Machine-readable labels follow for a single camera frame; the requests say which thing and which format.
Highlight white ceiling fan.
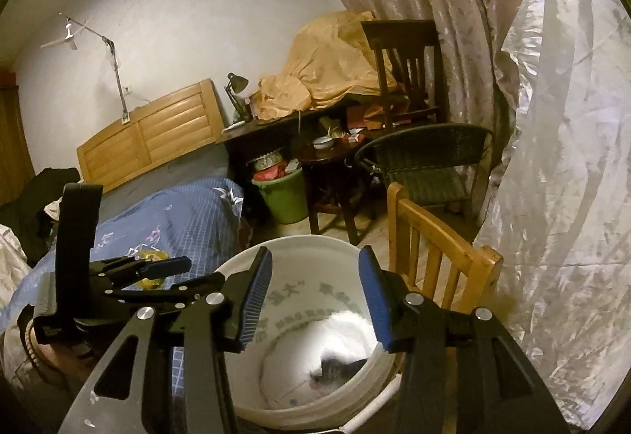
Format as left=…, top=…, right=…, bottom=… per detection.
left=40, top=13, right=90, bottom=52

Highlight dark wooden desk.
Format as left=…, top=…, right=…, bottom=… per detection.
left=217, top=91, right=395, bottom=181

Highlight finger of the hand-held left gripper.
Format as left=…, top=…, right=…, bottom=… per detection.
left=90, top=255, right=193, bottom=289
left=105, top=272, right=232, bottom=313

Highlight metal pole stand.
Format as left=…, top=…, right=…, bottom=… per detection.
left=74, top=22, right=132, bottom=124

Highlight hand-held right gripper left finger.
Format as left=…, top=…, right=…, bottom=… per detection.
left=58, top=246, right=274, bottom=434

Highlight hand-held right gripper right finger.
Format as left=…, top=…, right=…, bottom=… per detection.
left=359, top=246, right=568, bottom=434

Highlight black clothing pile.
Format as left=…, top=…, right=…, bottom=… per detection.
left=0, top=167, right=82, bottom=267

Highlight grey crumpled scrap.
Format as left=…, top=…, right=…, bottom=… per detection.
left=310, top=344, right=368, bottom=391

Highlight translucent plastic sheet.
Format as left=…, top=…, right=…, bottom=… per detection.
left=474, top=0, right=631, bottom=431

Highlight green plastic bucket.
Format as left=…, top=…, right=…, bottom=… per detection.
left=251, top=166, right=309, bottom=224

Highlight grey bed sheet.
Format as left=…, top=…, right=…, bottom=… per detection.
left=99, top=151, right=233, bottom=214

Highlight wooden slatted headboard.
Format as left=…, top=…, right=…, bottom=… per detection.
left=76, top=78, right=226, bottom=194

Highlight white plastic bucket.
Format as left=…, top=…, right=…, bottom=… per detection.
left=214, top=233, right=410, bottom=432

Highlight white crumpled cloth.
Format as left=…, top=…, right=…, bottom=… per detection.
left=0, top=222, right=33, bottom=317

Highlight yellow snack packet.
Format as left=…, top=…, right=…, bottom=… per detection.
left=130, top=249, right=171, bottom=290

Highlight light wooden chair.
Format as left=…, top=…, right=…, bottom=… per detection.
left=387, top=183, right=504, bottom=317

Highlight blue checked star blanket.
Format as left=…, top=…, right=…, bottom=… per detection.
left=0, top=175, right=247, bottom=434

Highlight round dark side table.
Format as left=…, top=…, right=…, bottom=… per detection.
left=296, top=138, right=381, bottom=245

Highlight person's left forearm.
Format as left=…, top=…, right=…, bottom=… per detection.
left=0, top=316, right=90, bottom=420

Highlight black desk lamp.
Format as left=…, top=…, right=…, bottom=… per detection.
left=224, top=72, right=254, bottom=122

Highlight orange cover cloth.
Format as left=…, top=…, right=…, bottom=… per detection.
left=249, top=10, right=401, bottom=121

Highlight dark wooden chair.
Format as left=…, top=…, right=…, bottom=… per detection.
left=361, top=19, right=450, bottom=129

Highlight black wicker chair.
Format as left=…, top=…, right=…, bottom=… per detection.
left=354, top=123, right=495, bottom=219

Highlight brown wooden wardrobe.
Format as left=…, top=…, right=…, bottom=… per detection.
left=0, top=69, right=36, bottom=207

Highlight red plastic bag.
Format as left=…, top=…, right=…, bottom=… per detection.
left=253, top=163, right=290, bottom=183

